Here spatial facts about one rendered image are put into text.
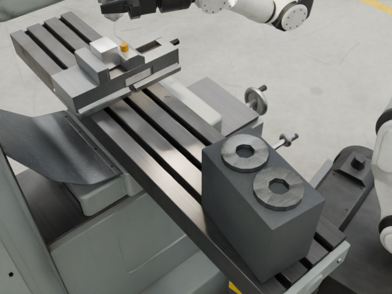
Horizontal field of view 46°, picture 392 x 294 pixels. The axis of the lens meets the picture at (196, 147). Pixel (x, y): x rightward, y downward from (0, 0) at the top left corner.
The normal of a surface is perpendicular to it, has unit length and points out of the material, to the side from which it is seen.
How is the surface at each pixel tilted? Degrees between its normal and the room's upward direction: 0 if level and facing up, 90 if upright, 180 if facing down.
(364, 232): 0
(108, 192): 90
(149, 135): 0
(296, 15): 94
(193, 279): 0
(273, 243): 90
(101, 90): 90
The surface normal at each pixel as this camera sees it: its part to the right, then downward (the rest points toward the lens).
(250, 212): -0.85, 0.39
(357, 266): -0.01, -0.69
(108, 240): 0.63, 0.55
